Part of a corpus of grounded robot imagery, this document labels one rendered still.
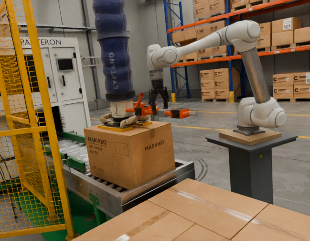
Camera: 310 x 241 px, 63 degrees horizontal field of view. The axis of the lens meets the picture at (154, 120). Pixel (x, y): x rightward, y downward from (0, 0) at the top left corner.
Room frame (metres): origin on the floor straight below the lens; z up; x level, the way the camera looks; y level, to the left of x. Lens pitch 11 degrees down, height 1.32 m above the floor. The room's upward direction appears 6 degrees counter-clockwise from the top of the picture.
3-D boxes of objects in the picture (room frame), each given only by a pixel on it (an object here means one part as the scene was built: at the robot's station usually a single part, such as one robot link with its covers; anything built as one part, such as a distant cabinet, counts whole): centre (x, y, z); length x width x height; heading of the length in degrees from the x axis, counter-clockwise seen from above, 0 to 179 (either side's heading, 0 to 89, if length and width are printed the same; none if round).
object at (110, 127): (1.86, 0.31, 0.97); 0.34 x 0.10 x 0.05; 41
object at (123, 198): (1.66, 0.00, 0.58); 0.70 x 0.03 x 0.06; 131
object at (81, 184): (2.34, 1.01, 0.50); 2.31 x 0.05 x 0.19; 41
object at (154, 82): (1.62, -0.04, 1.24); 0.08 x 0.07 x 0.09; 131
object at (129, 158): (1.92, 0.23, 0.75); 0.60 x 0.40 x 0.40; 44
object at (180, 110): (1.47, -0.15, 1.08); 0.08 x 0.07 x 0.05; 41
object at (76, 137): (2.99, 0.79, 0.60); 1.60 x 0.10 x 0.09; 41
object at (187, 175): (1.66, 0.00, 0.47); 0.70 x 0.03 x 0.15; 131
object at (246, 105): (1.91, -0.74, 0.95); 0.18 x 0.16 x 0.22; 20
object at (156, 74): (1.62, -0.04, 1.31); 0.09 x 0.09 x 0.06
